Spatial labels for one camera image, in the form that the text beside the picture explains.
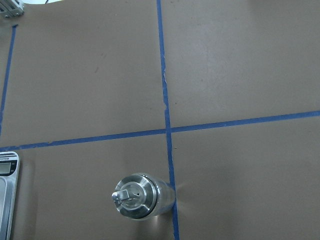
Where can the glass sauce bottle metal spout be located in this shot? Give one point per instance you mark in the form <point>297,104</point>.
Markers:
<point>141,196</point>

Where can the silver digital kitchen scale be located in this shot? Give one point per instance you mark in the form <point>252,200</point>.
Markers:
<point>9,172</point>

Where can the aluminium frame post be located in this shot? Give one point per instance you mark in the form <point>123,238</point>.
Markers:
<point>11,8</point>

